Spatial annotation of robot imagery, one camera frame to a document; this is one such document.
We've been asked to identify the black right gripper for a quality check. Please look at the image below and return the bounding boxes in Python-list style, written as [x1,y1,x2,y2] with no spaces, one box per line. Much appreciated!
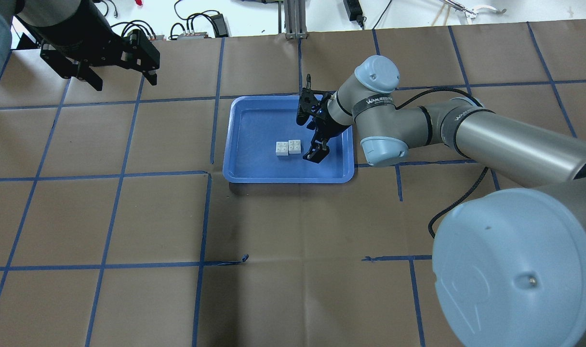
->
[295,74,353,164]

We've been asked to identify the aluminium frame post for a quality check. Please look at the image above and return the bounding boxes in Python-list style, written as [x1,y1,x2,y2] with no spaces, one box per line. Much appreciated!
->
[277,0,308,41]

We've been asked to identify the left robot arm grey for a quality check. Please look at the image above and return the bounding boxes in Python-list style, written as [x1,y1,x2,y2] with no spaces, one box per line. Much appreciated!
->
[0,0,160,91]

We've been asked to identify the white block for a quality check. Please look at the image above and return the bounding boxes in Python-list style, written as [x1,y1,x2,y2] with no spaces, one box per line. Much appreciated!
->
[287,140,302,155]
[275,141,289,157]

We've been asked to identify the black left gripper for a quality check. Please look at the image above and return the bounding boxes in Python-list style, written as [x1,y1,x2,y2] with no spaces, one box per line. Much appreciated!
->
[40,29,160,92]

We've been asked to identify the black power adapter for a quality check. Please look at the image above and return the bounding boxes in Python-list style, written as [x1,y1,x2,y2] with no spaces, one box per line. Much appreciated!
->
[343,0,364,23]

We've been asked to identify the blue plastic tray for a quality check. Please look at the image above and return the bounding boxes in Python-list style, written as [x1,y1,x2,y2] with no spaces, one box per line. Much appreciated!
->
[223,95,355,184]

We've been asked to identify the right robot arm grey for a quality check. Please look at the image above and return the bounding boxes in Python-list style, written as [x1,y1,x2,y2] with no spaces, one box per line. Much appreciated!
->
[296,55,586,347]

